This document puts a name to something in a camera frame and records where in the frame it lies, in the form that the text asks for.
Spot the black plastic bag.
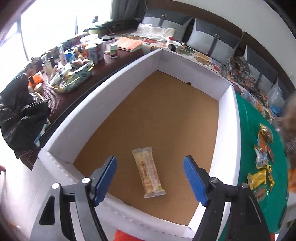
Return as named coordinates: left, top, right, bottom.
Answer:
left=1, top=74, right=51, bottom=158

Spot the basket of toiletries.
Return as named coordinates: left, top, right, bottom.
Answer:
left=47, top=61, right=94, bottom=93

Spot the yellow barcode snack packet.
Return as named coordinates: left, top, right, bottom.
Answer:
left=247, top=169, right=266, bottom=190

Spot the orange book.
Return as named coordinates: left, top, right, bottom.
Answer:
left=115, top=37, right=143, bottom=52

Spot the floral patterned folded cloth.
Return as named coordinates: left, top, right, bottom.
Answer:
left=227, top=56, right=257, bottom=91

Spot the white cardboard box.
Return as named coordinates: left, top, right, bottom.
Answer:
left=38, top=49, right=241, bottom=240

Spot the red spicy snack packet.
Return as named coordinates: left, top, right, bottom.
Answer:
left=266, top=145, right=274, bottom=163

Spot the grey pillow far left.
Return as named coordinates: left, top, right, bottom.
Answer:
left=142, top=8, right=193, bottom=41

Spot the grey curtain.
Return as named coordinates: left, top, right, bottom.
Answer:
left=111, top=0, right=147, bottom=21

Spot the small cereal bar packet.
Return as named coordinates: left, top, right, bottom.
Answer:
left=132, top=147, right=166, bottom=199

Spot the clear plastic bag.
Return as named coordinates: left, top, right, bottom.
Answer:
left=267, top=79, right=285, bottom=108

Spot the olive bag of brown snacks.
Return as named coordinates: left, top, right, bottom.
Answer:
left=259, top=123, right=273, bottom=144

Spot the orange chicken drumstick packet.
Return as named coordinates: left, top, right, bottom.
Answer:
left=257, top=132, right=269, bottom=156

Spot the orange fuzzy sleeve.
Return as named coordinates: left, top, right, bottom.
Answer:
left=113, top=230, right=143, bottom=241

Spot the grey pillow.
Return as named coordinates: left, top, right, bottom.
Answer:
left=243, top=46, right=278, bottom=95
left=142, top=8, right=193, bottom=41
left=187, top=18, right=240, bottom=64

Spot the green satin tablecloth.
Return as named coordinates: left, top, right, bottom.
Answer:
left=236, top=93, right=288, bottom=233

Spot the white tin can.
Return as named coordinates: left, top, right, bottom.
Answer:
left=85, top=44, right=98, bottom=65

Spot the yellow red cartoon snack packet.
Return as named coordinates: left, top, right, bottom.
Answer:
left=266, top=164, right=275, bottom=191

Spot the brown headboard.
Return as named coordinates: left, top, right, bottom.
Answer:
left=147, top=1, right=295, bottom=91

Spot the yellow-rimmed clear snack bag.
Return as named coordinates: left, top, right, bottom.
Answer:
left=253, top=145, right=268, bottom=169

